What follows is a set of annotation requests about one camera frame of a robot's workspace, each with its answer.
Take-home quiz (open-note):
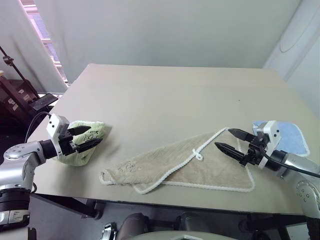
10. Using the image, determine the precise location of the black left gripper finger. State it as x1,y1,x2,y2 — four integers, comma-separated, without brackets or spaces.
67,126,92,137
74,137,104,154

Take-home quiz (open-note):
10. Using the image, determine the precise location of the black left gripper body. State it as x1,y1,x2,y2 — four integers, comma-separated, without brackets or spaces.
58,123,78,156

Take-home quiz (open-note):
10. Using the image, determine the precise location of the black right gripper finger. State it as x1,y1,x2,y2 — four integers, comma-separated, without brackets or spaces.
214,141,247,164
228,128,256,143

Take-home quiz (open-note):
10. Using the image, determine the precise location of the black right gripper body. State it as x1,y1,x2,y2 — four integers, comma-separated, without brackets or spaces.
239,132,271,167

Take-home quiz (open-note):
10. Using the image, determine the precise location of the beige towel with white trim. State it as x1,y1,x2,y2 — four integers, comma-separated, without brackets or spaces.
99,127,256,196

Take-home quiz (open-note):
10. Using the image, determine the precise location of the green cloth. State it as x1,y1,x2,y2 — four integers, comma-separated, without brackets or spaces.
58,120,112,167

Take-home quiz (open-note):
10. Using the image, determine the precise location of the light blue cloth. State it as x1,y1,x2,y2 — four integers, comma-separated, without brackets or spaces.
251,120,311,158

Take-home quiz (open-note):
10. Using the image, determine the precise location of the black tablet on stand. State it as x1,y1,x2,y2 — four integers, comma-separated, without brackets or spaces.
28,92,59,112

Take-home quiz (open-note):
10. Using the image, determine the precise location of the dark brown cabinet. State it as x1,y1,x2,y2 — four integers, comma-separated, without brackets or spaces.
0,71,39,120

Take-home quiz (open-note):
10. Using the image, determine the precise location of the dark grey rounded shape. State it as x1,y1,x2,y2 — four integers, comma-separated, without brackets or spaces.
177,212,209,232
116,212,151,240

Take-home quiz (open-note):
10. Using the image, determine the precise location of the silver metal clip part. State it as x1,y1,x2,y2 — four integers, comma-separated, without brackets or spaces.
100,222,117,240

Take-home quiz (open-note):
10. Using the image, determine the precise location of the black tripod stand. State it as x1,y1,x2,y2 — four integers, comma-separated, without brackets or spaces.
0,45,38,118

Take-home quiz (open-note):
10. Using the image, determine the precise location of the window with blinds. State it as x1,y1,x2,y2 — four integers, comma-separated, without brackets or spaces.
22,0,69,88

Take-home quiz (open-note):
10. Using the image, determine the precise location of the white curtain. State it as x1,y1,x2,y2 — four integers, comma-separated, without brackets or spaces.
0,0,69,94

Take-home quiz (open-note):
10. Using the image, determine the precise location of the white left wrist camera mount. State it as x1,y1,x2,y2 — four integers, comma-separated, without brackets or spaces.
46,113,71,159

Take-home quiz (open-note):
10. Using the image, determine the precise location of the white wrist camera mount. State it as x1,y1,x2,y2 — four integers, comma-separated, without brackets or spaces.
46,113,71,159
253,120,285,171

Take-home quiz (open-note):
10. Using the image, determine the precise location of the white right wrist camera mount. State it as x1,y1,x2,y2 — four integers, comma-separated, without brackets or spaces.
253,120,285,171

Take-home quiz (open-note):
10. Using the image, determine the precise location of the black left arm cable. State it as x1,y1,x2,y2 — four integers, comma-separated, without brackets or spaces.
24,111,52,145

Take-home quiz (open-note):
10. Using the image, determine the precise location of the black table frame bar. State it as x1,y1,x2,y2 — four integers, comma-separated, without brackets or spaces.
29,193,104,221

